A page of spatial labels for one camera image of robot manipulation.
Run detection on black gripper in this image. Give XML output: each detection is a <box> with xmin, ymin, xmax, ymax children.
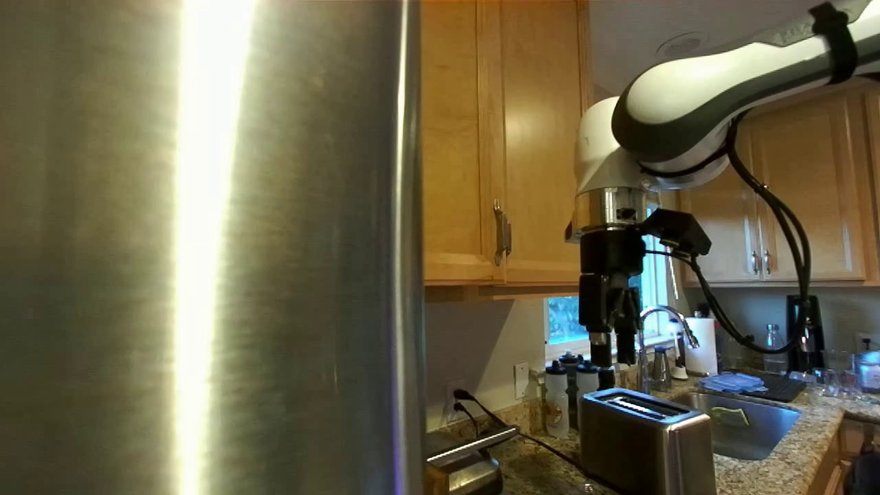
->
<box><xmin>581</xmin><ymin>230</ymin><xmax>647</xmax><ymax>368</ymax></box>

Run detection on stainless steel refrigerator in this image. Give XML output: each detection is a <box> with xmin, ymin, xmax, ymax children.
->
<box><xmin>0</xmin><ymin>0</ymin><xmax>423</xmax><ymax>495</ymax></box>

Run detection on paper towel roll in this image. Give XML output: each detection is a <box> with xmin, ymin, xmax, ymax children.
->
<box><xmin>684</xmin><ymin>317</ymin><xmax>717</xmax><ymax>378</ymax></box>

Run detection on chrome kitchen faucet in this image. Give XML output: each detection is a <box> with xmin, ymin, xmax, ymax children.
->
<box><xmin>639</xmin><ymin>306</ymin><xmax>698</xmax><ymax>391</ymax></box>

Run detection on blue sponge cloth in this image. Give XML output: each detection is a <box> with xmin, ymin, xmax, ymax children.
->
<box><xmin>705</xmin><ymin>372</ymin><xmax>766</xmax><ymax>394</ymax></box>

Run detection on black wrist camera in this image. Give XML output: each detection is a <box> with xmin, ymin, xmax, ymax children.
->
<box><xmin>640</xmin><ymin>210</ymin><xmax>713</xmax><ymax>257</ymax></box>

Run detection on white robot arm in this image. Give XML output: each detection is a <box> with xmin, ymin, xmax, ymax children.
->
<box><xmin>566</xmin><ymin>0</ymin><xmax>880</xmax><ymax>367</ymax></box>

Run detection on stainless steel toaster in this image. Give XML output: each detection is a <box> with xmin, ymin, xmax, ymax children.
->
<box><xmin>581</xmin><ymin>387</ymin><xmax>714</xmax><ymax>495</ymax></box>

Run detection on wooden cupboard door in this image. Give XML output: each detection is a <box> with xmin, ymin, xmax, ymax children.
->
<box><xmin>485</xmin><ymin>0</ymin><xmax>592</xmax><ymax>288</ymax></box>
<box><xmin>421</xmin><ymin>0</ymin><xmax>498</xmax><ymax>285</ymax></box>

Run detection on stainless steel sink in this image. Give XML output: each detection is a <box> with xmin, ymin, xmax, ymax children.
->
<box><xmin>691</xmin><ymin>394</ymin><xmax>799</xmax><ymax>461</ymax></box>

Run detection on far wooden wall cabinets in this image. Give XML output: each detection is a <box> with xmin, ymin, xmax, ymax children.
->
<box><xmin>680</xmin><ymin>87</ymin><xmax>870</xmax><ymax>285</ymax></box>

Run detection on black coffee machine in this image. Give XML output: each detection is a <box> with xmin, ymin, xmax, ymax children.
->
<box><xmin>786</xmin><ymin>294</ymin><xmax>824</xmax><ymax>372</ymax></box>

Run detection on white bottle black cap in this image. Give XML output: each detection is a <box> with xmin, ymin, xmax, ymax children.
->
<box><xmin>575</xmin><ymin>358</ymin><xmax>599</xmax><ymax>394</ymax></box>
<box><xmin>545</xmin><ymin>361</ymin><xmax>568</xmax><ymax>438</ymax></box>

